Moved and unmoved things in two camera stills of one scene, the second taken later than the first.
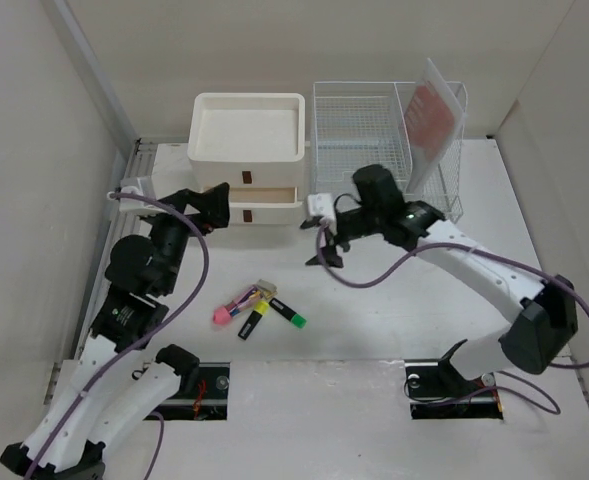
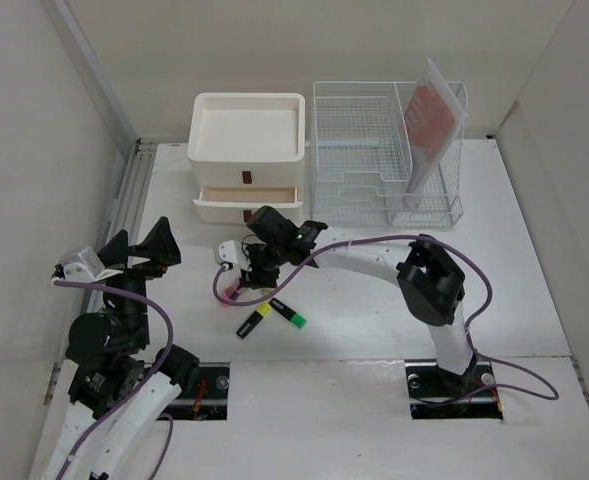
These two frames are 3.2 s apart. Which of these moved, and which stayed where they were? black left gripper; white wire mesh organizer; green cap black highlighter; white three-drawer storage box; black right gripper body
Moved: black right gripper body; black left gripper
Stayed: white three-drawer storage box; white wire mesh organizer; green cap black highlighter
